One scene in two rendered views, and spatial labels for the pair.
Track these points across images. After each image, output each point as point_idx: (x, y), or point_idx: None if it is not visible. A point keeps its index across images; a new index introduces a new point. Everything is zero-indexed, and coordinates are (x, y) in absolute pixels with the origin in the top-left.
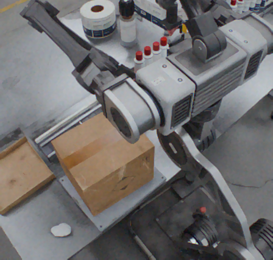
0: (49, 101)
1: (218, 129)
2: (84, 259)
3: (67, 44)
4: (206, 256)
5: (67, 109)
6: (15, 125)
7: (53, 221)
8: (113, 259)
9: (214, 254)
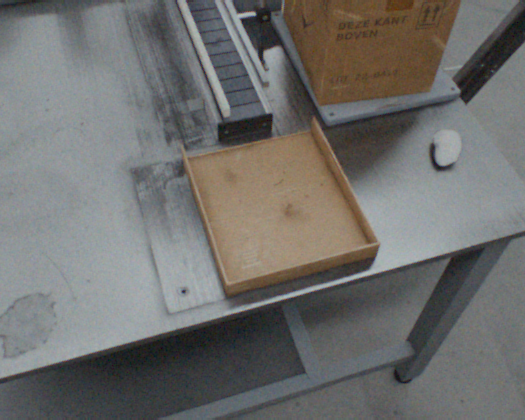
0: (93, 96)
1: None
2: (343, 342)
3: None
4: (495, 53)
5: (144, 72)
6: (118, 175)
7: (417, 160)
8: (361, 291)
9: (512, 26)
